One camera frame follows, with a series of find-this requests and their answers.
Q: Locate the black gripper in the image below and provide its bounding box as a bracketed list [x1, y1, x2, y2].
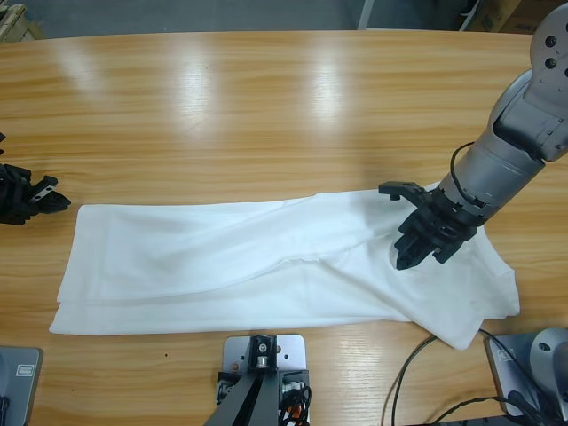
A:
[393, 188, 484, 271]
[0, 162, 73, 226]

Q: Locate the white t-shirt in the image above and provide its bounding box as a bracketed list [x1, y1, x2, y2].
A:
[47, 187, 521, 351]

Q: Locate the white upright pole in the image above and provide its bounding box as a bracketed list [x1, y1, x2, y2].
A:
[357, 0, 377, 30]

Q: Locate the white slanted leg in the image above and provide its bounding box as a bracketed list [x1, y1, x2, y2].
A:
[459, 0, 483, 31]

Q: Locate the brown cardboard box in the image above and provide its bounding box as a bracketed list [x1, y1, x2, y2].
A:
[469, 0, 523, 32]

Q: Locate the dark printed box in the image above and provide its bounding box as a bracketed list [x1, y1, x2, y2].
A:
[501, 0, 554, 36]

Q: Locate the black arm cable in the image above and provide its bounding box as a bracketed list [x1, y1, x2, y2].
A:
[449, 140, 477, 199]

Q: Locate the long black cable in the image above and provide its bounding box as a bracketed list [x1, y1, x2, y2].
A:
[383, 327, 494, 426]

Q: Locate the thin twisted cable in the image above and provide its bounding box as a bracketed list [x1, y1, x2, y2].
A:
[425, 394, 507, 426]

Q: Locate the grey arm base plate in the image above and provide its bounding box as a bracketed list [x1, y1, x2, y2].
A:
[0, 345, 44, 426]
[484, 332, 568, 419]

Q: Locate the orange and black cable bunch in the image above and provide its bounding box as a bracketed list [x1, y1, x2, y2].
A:
[278, 384, 314, 426]

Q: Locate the thin black wire bundle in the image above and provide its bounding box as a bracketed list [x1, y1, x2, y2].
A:
[505, 388, 568, 426]

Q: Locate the dark camera post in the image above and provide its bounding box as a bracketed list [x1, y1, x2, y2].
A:
[207, 335, 280, 426]

